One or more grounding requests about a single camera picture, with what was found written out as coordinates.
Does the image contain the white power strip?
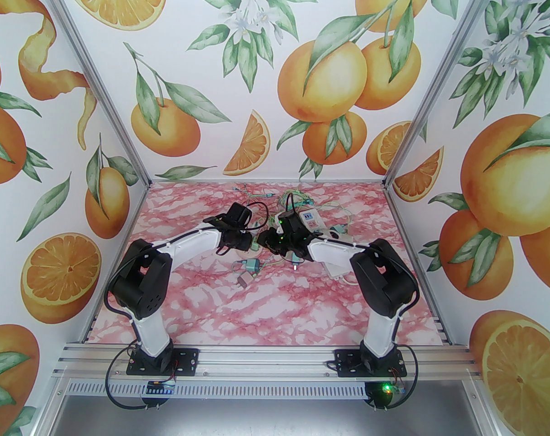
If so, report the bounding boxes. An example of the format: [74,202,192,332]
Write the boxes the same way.
[300,209,348,280]

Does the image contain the green wire bundle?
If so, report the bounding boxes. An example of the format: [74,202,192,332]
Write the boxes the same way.
[277,188,316,212]

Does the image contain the perforated metal strip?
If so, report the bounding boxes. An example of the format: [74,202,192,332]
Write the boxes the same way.
[59,381,469,399]

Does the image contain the aluminium front rail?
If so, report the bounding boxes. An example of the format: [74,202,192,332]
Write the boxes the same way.
[52,341,480,382]

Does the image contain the slotted aluminium side rail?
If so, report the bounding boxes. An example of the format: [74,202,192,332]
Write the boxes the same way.
[436,316,455,346]
[80,314,98,345]

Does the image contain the black right base cable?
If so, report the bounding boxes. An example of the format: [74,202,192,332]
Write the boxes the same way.
[373,347,420,411]

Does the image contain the black base cable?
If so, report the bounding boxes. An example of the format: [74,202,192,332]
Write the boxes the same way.
[104,340,175,411]
[373,347,420,411]

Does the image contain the black left base cable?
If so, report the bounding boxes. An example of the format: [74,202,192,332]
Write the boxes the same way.
[104,340,175,411]

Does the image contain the aluminium frame post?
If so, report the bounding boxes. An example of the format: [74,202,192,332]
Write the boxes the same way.
[382,0,507,192]
[459,380,503,436]
[36,371,70,436]
[38,0,153,189]

